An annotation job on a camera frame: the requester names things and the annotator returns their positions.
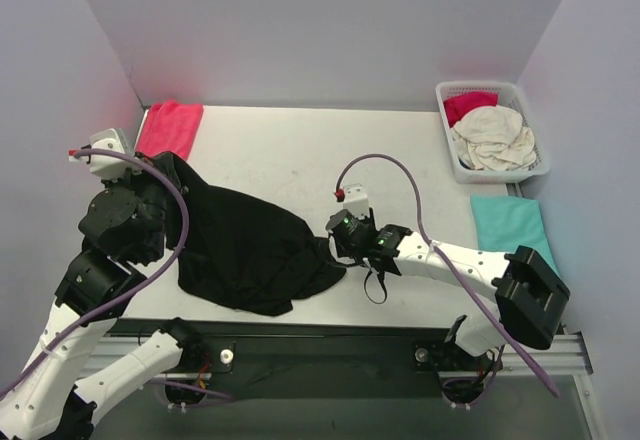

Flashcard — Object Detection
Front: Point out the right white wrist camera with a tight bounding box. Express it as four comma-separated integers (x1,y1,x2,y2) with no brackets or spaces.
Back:
334,183,371,220

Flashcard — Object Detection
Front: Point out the folded teal t shirt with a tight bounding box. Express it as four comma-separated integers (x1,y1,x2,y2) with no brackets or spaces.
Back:
470,195,558,274

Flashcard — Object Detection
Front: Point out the folded pink t shirt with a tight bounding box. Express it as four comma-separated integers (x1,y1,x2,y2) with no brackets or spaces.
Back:
136,100,204,160

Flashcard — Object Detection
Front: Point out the red t shirt in basket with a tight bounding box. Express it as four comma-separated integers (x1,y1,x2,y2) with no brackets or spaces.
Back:
443,91,499,128

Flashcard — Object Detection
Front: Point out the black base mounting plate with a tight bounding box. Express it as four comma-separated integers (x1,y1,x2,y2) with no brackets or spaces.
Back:
142,317,501,401

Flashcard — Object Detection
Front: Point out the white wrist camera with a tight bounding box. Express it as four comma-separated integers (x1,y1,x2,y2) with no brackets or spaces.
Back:
334,183,371,220
68,127,136,183

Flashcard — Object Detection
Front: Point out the cream t shirt in basket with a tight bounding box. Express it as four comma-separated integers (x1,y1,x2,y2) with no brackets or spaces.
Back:
451,105,537,172

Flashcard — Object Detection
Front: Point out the aluminium rail frame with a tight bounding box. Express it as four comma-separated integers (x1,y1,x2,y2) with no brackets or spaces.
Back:
81,320,590,408

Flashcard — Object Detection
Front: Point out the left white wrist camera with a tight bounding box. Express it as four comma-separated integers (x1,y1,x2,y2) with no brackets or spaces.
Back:
68,127,136,183

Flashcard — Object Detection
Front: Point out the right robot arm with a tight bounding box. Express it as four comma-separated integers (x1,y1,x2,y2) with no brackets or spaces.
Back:
326,209,570,368

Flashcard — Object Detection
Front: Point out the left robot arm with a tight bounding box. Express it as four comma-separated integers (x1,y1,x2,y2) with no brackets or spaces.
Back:
1,173,205,439

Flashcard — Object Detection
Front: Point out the black t shirt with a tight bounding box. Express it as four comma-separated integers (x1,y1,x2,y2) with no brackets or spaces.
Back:
146,152,347,317

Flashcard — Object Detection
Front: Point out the white laundry basket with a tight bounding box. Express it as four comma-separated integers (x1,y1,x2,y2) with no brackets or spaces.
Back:
436,80,550,183

